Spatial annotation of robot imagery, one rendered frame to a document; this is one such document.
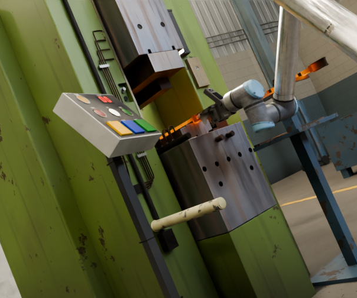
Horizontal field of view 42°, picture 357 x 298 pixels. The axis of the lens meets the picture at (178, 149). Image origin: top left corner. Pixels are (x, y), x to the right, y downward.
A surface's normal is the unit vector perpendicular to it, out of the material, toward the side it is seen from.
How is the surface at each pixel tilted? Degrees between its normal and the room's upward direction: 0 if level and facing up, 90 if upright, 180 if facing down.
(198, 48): 90
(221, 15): 90
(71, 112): 90
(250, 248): 90
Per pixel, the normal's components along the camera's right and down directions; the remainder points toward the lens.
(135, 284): -0.70, 0.25
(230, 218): 0.59, -0.32
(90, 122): -0.38, 0.09
